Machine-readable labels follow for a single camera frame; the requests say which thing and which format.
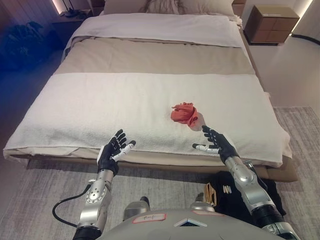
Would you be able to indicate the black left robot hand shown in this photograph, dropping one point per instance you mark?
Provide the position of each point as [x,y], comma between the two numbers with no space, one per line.
[107,156]

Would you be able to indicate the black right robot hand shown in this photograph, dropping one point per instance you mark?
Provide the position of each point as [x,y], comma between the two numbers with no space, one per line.
[226,148]

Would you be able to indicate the red cloth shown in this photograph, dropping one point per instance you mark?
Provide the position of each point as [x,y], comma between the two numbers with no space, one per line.
[182,113]

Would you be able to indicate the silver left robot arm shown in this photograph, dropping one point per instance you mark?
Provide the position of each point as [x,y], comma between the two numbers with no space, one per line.
[96,195]

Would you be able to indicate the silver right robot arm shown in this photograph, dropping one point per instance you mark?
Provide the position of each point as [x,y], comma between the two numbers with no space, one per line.
[246,180]

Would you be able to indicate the bed with white blanket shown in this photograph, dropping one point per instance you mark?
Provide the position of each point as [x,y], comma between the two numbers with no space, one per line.
[282,172]

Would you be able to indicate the beige bed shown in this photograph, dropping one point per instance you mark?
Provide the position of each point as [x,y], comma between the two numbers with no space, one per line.
[150,57]

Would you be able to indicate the white bed sheet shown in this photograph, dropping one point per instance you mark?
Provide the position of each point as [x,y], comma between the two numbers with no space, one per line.
[150,27]

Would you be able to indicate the black garment on floor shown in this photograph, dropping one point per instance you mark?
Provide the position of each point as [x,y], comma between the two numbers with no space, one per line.
[221,198]

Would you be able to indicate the white towel blanket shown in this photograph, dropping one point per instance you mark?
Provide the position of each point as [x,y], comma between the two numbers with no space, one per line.
[100,105]

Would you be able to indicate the silver left robot leg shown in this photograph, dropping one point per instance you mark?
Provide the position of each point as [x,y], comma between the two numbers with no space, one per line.
[136,207]

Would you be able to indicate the silver robot leg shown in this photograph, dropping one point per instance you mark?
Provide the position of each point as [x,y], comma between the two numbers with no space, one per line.
[202,206]
[136,207]

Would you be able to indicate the silver right robot leg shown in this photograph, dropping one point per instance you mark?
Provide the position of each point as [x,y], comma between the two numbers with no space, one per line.
[202,206]

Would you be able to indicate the grey rug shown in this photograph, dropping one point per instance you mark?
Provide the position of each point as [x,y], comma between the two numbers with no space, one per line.
[37,190]

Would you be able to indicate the silver robot torso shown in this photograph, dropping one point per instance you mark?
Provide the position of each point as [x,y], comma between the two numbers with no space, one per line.
[175,230]

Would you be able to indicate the brown wooden nightstand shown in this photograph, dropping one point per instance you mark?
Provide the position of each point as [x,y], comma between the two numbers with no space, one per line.
[270,27]

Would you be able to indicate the dark nightstand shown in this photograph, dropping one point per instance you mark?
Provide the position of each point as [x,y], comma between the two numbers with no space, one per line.
[66,30]

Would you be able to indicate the beige pillow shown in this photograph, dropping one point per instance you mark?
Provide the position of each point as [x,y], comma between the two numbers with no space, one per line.
[122,6]
[210,6]

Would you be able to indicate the brown crumpled throw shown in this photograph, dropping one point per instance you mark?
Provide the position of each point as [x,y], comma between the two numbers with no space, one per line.
[162,6]

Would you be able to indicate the wall light strip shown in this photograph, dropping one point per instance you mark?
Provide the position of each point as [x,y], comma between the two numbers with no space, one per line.
[300,17]
[55,6]

